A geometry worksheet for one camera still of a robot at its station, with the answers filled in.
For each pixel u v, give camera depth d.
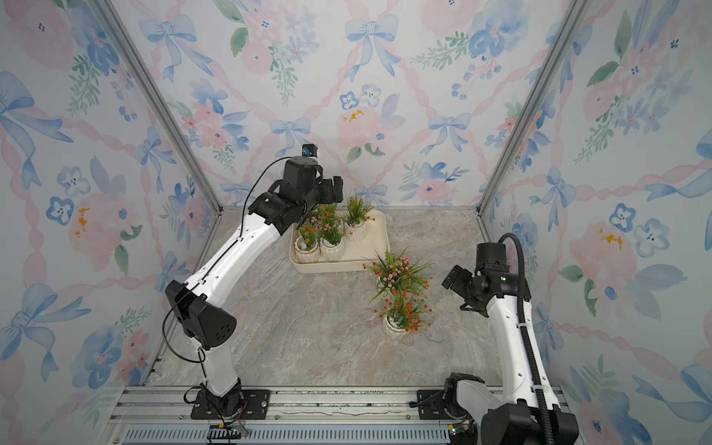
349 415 0.73
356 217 1.00
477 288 0.52
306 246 1.00
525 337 0.44
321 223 0.98
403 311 0.75
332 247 1.00
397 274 0.83
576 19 0.69
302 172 0.56
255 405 0.74
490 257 0.58
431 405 0.73
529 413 0.38
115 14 0.70
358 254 1.07
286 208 0.54
